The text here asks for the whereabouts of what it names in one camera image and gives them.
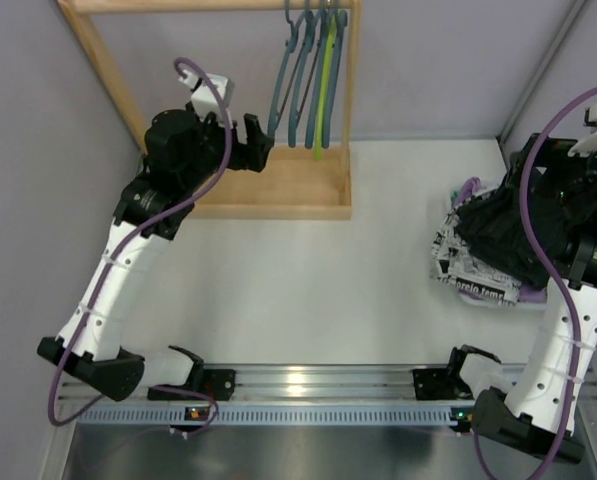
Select blue hanger of trousers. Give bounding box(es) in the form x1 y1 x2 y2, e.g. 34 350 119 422
267 1 310 137

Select black trousers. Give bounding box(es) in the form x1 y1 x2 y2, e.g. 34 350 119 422
457 187 571 290

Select purple shirt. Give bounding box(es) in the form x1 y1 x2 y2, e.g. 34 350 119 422
455 175 549 307

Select blue hanger of newsprint garment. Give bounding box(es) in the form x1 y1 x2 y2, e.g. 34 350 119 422
288 1 315 147

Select black white newsprint garment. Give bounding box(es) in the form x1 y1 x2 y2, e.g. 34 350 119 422
430 177 521 306

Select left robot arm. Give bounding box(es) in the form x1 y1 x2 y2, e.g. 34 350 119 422
37 106 274 401

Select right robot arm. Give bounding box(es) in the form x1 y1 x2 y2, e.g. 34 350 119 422
460 132 597 464

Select lime green hanger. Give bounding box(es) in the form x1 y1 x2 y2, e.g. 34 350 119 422
314 1 333 161

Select blue empty hanger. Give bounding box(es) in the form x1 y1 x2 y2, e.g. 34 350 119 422
320 1 348 149

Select wooden clothes rack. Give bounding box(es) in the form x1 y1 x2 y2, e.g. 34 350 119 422
58 1 362 220

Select white perforated basket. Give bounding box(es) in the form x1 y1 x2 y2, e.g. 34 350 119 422
447 192 549 314

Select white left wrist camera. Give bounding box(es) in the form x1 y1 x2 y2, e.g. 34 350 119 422
179 69 235 124

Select grey right wall rail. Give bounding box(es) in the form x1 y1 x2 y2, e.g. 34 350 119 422
496 0 593 150

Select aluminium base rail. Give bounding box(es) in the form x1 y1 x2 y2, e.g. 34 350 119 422
58 364 597 406

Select grey slotted cable duct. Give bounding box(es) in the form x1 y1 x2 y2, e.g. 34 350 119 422
79 404 458 427

